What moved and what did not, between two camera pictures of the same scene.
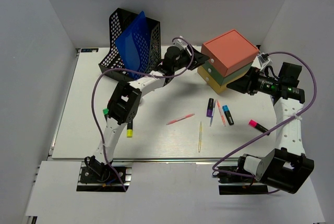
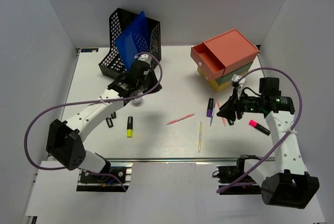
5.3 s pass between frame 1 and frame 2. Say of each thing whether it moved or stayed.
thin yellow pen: stayed
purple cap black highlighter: stayed
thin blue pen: stayed
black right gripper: moved
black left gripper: moved
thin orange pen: stayed
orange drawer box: moved
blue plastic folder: stayed
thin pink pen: stayed
